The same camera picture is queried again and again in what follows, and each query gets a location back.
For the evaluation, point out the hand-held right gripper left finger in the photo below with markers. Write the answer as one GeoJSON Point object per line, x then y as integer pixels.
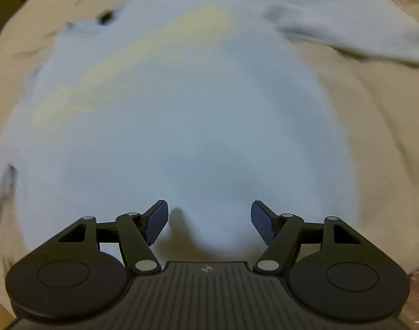
{"type": "Point", "coordinates": [157, 221]}

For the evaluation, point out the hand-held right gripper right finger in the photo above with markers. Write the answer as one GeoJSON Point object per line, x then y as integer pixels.
{"type": "Point", "coordinates": [263, 221]}

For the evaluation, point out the light blue shirt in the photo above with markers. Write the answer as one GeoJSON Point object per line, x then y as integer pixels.
{"type": "Point", "coordinates": [195, 127]}

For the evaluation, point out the grey duvet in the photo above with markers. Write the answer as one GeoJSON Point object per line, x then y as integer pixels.
{"type": "Point", "coordinates": [385, 127]}

